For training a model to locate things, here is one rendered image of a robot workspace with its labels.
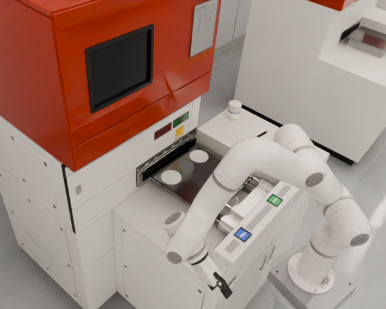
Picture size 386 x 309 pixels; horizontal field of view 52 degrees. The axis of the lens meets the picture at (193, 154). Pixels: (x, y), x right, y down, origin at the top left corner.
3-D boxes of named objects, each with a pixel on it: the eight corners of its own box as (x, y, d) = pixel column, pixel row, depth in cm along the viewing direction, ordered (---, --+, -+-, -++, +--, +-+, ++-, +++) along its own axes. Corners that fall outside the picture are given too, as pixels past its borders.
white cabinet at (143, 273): (117, 298, 238) (111, 210, 184) (213, 209, 297) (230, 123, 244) (199, 374, 210) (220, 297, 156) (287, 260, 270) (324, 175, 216)
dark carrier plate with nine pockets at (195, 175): (152, 178, 191) (152, 176, 191) (196, 145, 212) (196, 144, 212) (208, 216, 176) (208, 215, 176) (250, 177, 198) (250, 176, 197)
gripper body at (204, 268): (181, 257, 134) (198, 282, 137) (195, 265, 125) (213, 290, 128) (197, 243, 137) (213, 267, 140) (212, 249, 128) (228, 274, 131)
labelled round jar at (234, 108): (223, 117, 222) (226, 103, 216) (231, 111, 226) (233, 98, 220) (234, 122, 219) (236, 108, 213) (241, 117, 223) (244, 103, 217)
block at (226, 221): (219, 222, 176) (220, 218, 174) (223, 218, 178) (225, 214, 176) (234, 233, 172) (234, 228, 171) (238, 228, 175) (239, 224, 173)
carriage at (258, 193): (217, 228, 177) (218, 224, 175) (260, 186, 200) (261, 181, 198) (231, 238, 174) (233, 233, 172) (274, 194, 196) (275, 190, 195)
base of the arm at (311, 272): (341, 276, 163) (359, 248, 151) (317, 303, 151) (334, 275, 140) (303, 246, 172) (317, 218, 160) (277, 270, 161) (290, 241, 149)
